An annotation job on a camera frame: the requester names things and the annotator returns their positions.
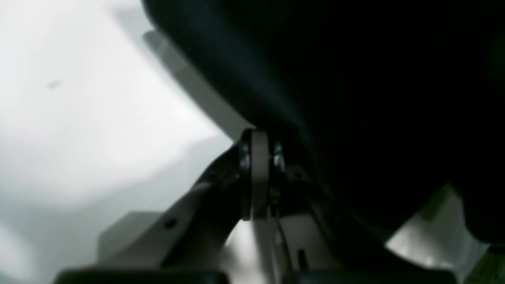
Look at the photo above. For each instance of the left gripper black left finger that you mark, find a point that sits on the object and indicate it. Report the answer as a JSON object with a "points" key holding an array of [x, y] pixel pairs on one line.
{"points": [[184, 244]]}

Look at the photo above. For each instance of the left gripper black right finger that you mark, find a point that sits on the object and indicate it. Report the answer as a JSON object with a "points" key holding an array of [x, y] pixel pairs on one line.
{"points": [[317, 243]]}

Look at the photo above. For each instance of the dark T-shirt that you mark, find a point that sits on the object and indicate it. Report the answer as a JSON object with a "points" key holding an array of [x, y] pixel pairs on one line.
{"points": [[383, 101]]}

